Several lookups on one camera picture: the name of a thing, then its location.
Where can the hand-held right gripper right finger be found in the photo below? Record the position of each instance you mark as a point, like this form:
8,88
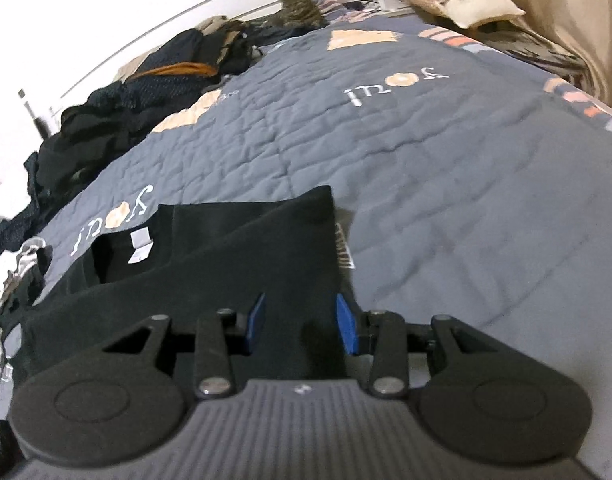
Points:
346,322

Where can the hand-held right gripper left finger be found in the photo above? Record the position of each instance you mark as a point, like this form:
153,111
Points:
256,322

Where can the black sweatshirt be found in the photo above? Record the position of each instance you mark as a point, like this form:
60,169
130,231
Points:
235,260

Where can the pile of dark clothes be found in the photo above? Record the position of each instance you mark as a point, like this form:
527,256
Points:
85,130

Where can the grey quilted fish-print bedspread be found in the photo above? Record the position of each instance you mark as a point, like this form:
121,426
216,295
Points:
436,185

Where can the white garment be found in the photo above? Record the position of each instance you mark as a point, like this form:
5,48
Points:
20,260

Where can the navy dotted garment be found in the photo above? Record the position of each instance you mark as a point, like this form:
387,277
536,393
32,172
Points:
15,230

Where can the black hairbrush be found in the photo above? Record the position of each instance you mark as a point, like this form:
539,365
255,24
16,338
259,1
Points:
38,120

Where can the tabby cat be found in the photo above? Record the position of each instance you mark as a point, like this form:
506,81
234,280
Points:
301,10

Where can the white headboard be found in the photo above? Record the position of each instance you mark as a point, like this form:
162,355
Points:
160,15

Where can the olive brown cloth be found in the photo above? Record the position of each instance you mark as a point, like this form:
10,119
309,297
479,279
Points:
546,52

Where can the beige curtain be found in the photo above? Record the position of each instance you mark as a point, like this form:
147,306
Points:
586,20

